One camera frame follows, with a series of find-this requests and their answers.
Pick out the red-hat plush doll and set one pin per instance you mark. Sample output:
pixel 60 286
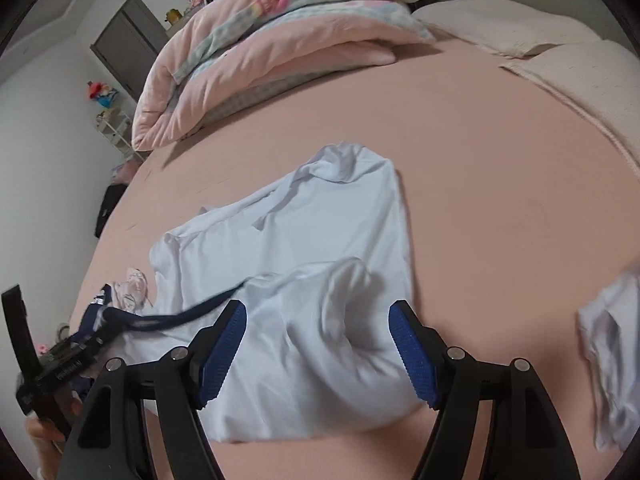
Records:
pixel 102 92

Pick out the white shirt with navy trim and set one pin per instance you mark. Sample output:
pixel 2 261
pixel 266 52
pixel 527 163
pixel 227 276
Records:
pixel 300 260

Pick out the pink bed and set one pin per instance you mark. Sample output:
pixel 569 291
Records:
pixel 475 185

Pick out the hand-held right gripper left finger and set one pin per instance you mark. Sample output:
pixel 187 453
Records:
pixel 225 350

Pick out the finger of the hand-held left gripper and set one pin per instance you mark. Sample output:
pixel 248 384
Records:
pixel 92 327

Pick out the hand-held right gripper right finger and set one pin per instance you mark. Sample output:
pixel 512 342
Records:
pixel 412 355

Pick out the yellow pot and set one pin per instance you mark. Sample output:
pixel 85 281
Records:
pixel 172 14

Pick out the pink bag pile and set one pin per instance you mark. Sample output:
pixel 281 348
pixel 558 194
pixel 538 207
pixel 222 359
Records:
pixel 125 170

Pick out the white shelf rack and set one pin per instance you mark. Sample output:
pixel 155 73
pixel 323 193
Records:
pixel 115 127

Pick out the black backpack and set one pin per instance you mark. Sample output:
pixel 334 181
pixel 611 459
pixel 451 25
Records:
pixel 107 207

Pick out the folded pink quilt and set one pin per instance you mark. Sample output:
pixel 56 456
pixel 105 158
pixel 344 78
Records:
pixel 250 50

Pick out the person's left hand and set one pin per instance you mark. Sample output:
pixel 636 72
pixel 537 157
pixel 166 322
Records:
pixel 45 432

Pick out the pink printed pajama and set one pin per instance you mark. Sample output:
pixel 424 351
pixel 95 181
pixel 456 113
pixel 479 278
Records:
pixel 130 285

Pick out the small white navy-striped garment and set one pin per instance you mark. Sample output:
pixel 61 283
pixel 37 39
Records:
pixel 615 350

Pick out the grey door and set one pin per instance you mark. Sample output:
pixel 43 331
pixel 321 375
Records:
pixel 127 45

